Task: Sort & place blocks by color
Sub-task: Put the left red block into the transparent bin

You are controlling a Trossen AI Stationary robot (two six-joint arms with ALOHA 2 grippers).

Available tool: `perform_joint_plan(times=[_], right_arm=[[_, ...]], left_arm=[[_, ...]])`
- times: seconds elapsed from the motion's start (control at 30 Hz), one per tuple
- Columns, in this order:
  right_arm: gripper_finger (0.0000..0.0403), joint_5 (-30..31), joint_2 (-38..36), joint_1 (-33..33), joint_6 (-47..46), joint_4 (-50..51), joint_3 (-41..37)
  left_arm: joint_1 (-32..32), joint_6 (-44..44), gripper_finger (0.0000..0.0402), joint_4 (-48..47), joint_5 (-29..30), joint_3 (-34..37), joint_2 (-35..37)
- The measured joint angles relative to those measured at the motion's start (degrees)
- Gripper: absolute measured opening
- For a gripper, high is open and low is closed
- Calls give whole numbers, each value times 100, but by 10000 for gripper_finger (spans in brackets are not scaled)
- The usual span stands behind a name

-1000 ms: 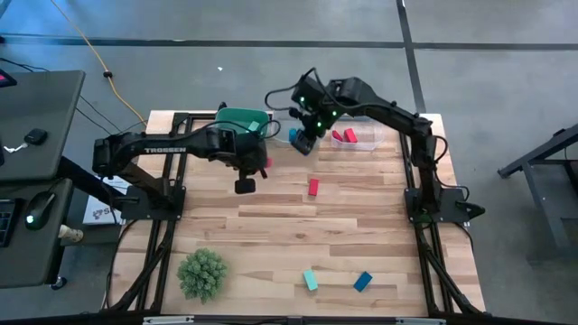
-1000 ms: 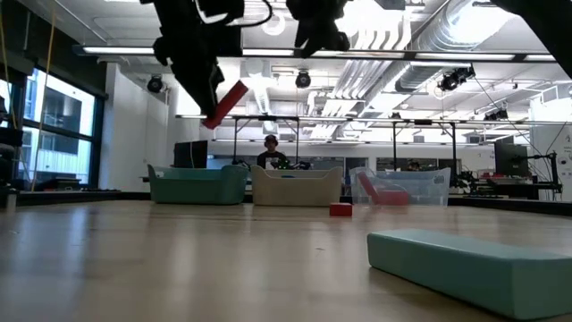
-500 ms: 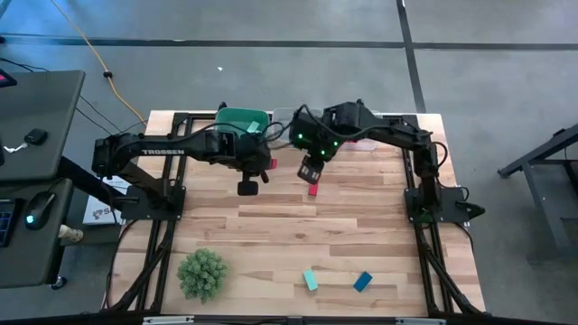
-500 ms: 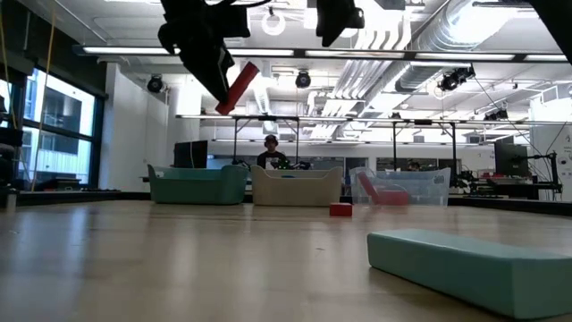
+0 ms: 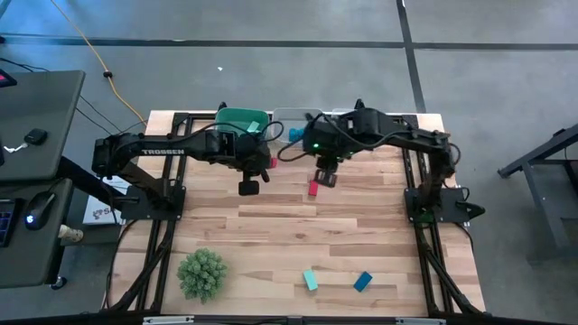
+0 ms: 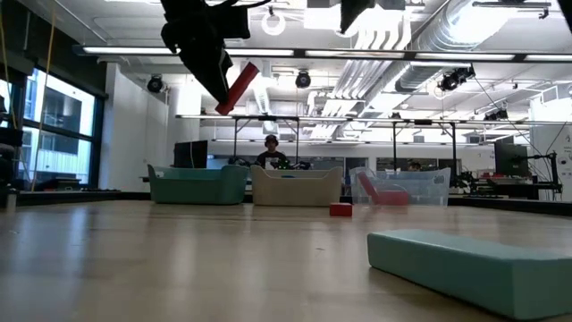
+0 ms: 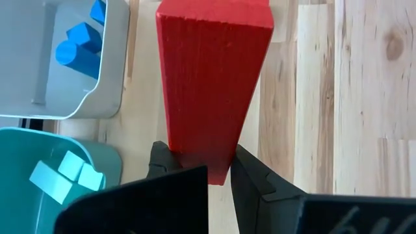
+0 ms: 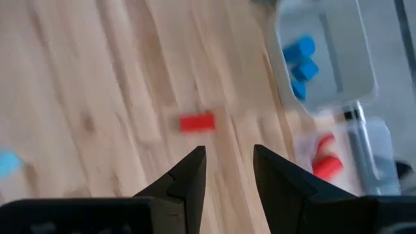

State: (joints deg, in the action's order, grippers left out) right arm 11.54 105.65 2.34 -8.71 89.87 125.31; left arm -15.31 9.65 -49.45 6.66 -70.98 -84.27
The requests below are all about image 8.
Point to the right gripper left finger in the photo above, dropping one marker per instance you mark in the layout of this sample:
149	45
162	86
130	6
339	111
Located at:
185	195

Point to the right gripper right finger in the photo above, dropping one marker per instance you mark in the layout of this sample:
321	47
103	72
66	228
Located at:
286	201

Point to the red rectangular block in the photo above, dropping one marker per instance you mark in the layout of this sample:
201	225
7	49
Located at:
197	122
327	167

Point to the blue cube block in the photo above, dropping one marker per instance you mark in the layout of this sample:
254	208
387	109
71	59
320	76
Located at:
305	70

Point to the blue cylinder block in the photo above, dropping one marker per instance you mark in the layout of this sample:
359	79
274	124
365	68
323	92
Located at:
300	48

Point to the light teal long block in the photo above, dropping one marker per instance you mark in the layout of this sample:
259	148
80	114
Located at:
8	164

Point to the clear plastic bin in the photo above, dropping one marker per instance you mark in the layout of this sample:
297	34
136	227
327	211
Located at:
305	152

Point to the pale plastic bin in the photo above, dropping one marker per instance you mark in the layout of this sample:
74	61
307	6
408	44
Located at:
351	48

